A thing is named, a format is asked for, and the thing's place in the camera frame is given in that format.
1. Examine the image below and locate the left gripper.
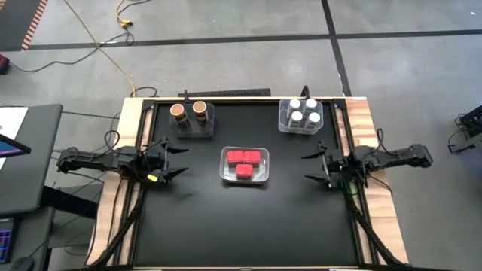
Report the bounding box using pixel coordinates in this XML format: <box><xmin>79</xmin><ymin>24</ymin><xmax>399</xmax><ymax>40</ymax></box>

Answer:
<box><xmin>142</xmin><ymin>138</ymin><xmax>190</xmax><ymax>186</ymax></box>

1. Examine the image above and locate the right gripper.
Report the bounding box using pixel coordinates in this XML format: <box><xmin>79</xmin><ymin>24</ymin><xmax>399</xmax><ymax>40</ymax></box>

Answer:
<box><xmin>300</xmin><ymin>140</ymin><xmax>346</xmax><ymax>189</ymax></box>

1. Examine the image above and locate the brown-capped spice jar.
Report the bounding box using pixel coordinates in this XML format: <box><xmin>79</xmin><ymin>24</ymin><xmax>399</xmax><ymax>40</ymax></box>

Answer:
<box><xmin>191</xmin><ymin>100</ymin><xmax>210</xmax><ymax>127</ymax></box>
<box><xmin>169</xmin><ymin>102</ymin><xmax>191</xmax><ymax>130</ymax></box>

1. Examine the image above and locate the red-lidded smoked paprika tin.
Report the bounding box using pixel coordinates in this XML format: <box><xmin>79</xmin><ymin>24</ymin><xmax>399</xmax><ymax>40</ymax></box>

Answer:
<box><xmin>226</xmin><ymin>150</ymin><xmax>245</xmax><ymax>169</ymax></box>
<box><xmin>243</xmin><ymin>150</ymin><xmax>262</xmax><ymax>169</ymax></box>
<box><xmin>235</xmin><ymin>163</ymin><xmax>255</xmax><ymax>181</ymax></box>

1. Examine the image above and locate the dark grey translucent bin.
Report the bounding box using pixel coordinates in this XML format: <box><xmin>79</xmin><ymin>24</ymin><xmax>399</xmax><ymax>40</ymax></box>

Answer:
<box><xmin>168</xmin><ymin>104</ymin><xmax>216</xmax><ymax>141</ymax></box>

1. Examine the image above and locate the white plastic bin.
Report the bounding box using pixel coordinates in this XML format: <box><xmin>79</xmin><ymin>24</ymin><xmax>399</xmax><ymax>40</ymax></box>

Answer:
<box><xmin>219</xmin><ymin>146</ymin><xmax>271</xmax><ymax>185</ymax></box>

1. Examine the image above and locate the clear plastic bin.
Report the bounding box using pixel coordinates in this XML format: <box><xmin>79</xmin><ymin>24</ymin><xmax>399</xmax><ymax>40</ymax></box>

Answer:
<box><xmin>277</xmin><ymin>98</ymin><xmax>324</xmax><ymax>136</ymax></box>

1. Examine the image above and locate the long black floor bar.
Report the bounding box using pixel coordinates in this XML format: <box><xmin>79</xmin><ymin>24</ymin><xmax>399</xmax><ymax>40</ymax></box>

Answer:
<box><xmin>178</xmin><ymin>88</ymin><xmax>272</xmax><ymax>99</ymax></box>

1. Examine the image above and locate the black desk base bar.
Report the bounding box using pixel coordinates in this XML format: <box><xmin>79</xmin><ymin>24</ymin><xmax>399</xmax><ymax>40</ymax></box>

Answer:
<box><xmin>40</xmin><ymin>184</ymin><xmax>99</xmax><ymax>220</ymax></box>

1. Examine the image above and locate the grey desk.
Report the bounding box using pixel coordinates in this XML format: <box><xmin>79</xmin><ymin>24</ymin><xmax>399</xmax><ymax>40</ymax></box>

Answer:
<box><xmin>0</xmin><ymin>104</ymin><xmax>64</xmax><ymax>218</ymax></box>

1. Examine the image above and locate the tablet with lit screen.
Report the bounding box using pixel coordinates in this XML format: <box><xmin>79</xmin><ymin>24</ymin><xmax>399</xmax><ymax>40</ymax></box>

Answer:
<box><xmin>0</xmin><ymin>133</ymin><xmax>32</xmax><ymax>159</ymax></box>

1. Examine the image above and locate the white paper sheet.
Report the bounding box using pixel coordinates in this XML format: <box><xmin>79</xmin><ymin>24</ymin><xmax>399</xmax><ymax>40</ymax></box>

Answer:
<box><xmin>0</xmin><ymin>106</ymin><xmax>29</xmax><ymax>170</ymax></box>

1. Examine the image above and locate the black computer mouse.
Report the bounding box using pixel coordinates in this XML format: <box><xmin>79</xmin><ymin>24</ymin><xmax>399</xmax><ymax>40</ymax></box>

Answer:
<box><xmin>9</xmin><ymin>255</ymin><xmax>37</xmax><ymax>271</ymax></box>

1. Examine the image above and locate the keyboard with lit keys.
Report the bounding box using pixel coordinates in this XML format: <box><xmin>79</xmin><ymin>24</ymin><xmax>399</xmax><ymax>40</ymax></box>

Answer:
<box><xmin>0</xmin><ymin>216</ymin><xmax>17</xmax><ymax>265</ymax></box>

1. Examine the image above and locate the black mat orange striped edge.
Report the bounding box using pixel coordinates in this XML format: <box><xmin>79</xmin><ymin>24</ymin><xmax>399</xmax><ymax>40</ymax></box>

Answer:
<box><xmin>0</xmin><ymin>0</ymin><xmax>50</xmax><ymax>52</ymax></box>

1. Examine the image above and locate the black floor cable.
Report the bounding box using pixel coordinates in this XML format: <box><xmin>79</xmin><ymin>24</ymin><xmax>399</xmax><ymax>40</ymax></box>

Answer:
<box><xmin>7</xmin><ymin>23</ymin><xmax>136</xmax><ymax>73</ymax></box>

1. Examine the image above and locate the yellow extension cord plug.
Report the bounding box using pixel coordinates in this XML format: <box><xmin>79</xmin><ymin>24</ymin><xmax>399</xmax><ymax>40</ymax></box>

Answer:
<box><xmin>114</xmin><ymin>0</ymin><xmax>133</xmax><ymax>28</ymax></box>

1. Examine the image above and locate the black equipment with cables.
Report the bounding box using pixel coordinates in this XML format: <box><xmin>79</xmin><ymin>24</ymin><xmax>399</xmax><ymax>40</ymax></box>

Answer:
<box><xmin>447</xmin><ymin>104</ymin><xmax>482</xmax><ymax>154</ymax></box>

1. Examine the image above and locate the thin yellow floor cable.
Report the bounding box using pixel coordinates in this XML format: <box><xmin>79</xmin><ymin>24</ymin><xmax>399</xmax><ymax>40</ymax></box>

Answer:
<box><xmin>63</xmin><ymin>0</ymin><xmax>136</xmax><ymax>98</ymax></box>

